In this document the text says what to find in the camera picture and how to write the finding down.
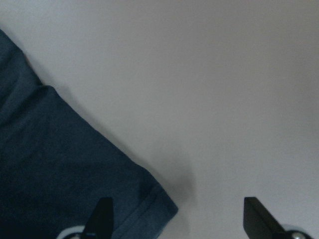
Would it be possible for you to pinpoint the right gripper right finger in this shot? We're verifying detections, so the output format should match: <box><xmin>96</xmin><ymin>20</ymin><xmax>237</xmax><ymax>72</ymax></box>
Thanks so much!
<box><xmin>243</xmin><ymin>197</ymin><xmax>289</xmax><ymax>239</ymax></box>

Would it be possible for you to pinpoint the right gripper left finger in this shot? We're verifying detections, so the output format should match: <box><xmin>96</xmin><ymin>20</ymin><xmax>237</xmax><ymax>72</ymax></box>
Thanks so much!
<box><xmin>84</xmin><ymin>197</ymin><xmax>114</xmax><ymax>239</ymax></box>

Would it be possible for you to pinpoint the black t-shirt with logo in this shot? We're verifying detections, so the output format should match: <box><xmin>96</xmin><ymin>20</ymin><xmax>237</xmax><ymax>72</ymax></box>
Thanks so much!
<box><xmin>0</xmin><ymin>32</ymin><xmax>178</xmax><ymax>239</ymax></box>

